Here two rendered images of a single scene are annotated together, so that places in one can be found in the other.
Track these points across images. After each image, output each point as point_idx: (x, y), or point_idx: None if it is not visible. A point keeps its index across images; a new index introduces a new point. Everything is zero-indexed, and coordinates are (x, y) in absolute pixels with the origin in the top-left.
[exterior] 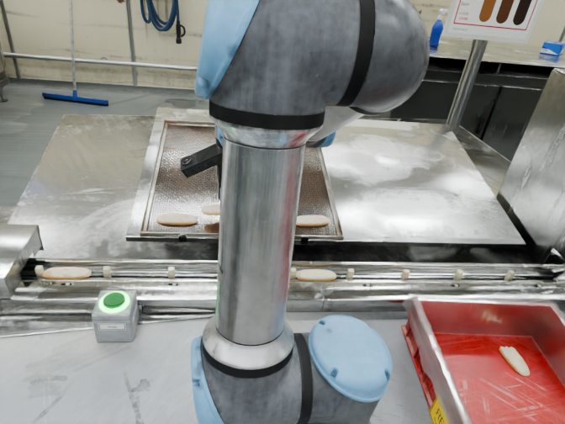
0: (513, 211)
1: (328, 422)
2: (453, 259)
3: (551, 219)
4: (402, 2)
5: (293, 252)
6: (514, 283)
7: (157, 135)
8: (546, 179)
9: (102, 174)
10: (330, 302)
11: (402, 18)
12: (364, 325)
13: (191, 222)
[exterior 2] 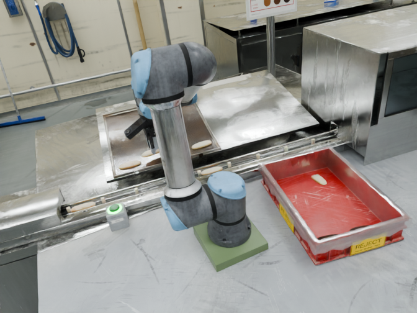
0: (309, 108)
1: (226, 215)
2: (284, 143)
3: (326, 106)
4: (197, 48)
5: (197, 164)
6: (314, 145)
7: (102, 125)
8: (317, 86)
9: (76, 156)
10: None
11: (198, 53)
12: (229, 172)
13: (138, 164)
